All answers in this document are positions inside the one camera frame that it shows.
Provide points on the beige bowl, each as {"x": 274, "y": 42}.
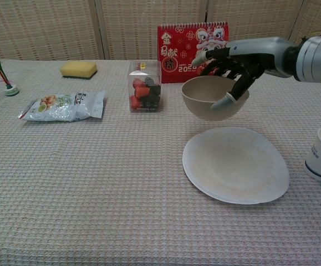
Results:
{"x": 201, "y": 105}

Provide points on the beige woven tablecloth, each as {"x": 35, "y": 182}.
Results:
{"x": 93, "y": 180}

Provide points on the bamboo folding screen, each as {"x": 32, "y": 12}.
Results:
{"x": 52, "y": 27}

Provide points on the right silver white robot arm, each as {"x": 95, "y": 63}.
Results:
{"x": 315, "y": 61}

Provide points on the white paper plate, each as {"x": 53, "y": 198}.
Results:
{"x": 232, "y": 169}

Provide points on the yellow sponge green base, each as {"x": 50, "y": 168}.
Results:
{"x": 78, "y": 68}

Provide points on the green red feather shuttlecock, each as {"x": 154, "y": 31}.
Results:
{"x": 3, "y": 74}

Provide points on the silver green snack bag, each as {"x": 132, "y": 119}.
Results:
{"x": 66, "y": 106}

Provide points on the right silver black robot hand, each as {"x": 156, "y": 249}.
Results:
{"x": 260, "y": 52}

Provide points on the clear box red black pieces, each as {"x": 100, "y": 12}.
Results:
{"x": 145, "y": 94}

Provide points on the white mug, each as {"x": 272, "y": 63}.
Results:
{"x": 319, "y": 158}

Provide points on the red desk calendar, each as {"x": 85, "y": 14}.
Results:
{"x": 177, "y": 41}

